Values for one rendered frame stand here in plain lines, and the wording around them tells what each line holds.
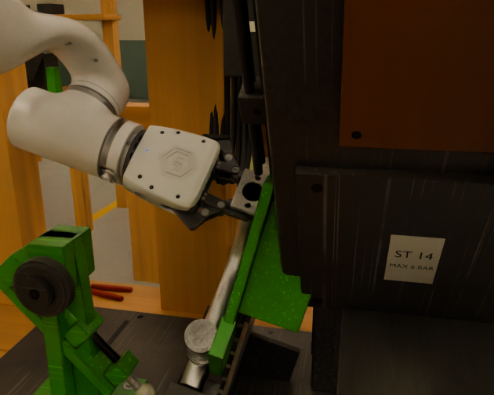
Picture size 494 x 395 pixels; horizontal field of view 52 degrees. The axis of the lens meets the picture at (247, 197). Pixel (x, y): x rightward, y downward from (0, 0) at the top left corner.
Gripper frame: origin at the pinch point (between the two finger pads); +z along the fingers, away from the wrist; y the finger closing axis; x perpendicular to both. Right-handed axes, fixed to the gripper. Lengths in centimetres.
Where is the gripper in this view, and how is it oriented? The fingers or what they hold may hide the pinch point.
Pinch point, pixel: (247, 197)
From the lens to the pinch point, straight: 64.9
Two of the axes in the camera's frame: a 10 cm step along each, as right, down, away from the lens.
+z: 9.4, 3.4, -0.7
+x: -0.7, 3.9, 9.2
